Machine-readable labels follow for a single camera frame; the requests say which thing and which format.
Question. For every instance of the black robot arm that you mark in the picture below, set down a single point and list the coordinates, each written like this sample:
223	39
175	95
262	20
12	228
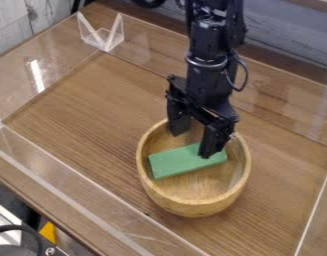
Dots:
216	29

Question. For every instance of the yellow label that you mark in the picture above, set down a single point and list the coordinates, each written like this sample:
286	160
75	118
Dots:
48	232

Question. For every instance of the brown wooden bowl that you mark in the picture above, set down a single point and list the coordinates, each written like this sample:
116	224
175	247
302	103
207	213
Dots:
200	193

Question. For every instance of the clear acrylic tray wall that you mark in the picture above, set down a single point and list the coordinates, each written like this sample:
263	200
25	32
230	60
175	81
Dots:
77	105

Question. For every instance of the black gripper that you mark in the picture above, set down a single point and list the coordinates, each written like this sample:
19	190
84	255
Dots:
200	97

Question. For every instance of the clear acrylic corner bracket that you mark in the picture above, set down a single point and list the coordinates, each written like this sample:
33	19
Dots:
101	38

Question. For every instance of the green rectangular block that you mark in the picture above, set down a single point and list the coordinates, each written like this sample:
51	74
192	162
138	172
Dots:
182	160

